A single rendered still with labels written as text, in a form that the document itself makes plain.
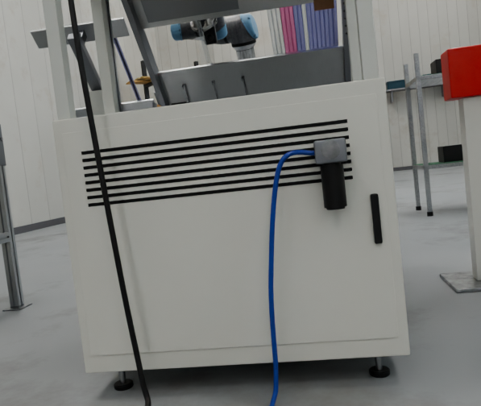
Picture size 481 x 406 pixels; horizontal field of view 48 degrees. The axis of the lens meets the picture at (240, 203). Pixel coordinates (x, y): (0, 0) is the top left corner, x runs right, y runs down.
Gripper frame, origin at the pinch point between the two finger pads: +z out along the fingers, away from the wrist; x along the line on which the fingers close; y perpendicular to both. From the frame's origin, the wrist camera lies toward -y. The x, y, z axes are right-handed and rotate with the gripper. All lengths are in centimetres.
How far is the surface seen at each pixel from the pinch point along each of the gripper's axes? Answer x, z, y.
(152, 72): -19.3, 3.7, -10.4
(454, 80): 80, 14, -24
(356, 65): 46, 52, 3
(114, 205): -9, 90, -4
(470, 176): 83, 29, -51
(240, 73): 10.4, -2.1, -18.0
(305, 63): 33.8, -2.0, -17.4
